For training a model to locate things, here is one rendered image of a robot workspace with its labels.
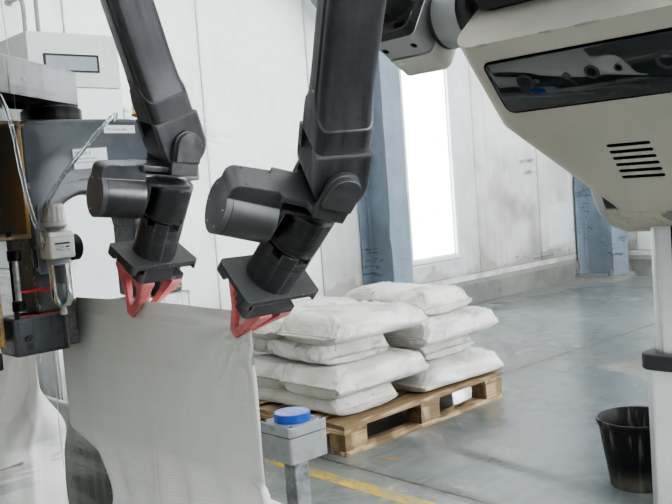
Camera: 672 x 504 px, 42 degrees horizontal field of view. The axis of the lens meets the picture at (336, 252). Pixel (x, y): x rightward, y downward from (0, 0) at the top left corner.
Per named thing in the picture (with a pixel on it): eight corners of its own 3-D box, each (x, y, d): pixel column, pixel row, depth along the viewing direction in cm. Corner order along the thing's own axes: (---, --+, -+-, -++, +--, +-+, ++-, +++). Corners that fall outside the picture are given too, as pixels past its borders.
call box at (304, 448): (329, 453, 144) (326, 417, 143) (292, 466, 138) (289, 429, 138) (298, 445, 150) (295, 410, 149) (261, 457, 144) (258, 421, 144)
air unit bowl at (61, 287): (78, 305, 123) (74, 261, 122) (57, 308, 121) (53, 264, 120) (68, 304, 125) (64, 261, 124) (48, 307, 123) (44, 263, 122)
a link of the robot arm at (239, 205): (369, 184, 84) (344, 134, 91) (261, 157, 79) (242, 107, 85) (317, 275, 90) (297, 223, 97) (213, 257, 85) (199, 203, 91)
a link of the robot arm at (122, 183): (205, 133, 109) (175, 124, 116) (116, 124, 102) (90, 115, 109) (193, 227, 111) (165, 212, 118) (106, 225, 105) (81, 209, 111)
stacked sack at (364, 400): (402, 401, 425) (401, 376, 425) (336, 423, 396) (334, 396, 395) (313, 385, 474) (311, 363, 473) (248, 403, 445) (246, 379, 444)
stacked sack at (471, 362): (509, 374, 474) (508, 346, 472) (427, 401, 429) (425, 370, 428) (448, 366, 505) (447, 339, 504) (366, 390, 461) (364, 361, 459)
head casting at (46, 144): (185, 290, 141) (169, 103, 138) (38, 314, 124) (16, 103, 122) (97, 284, 163) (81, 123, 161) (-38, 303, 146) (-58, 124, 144)
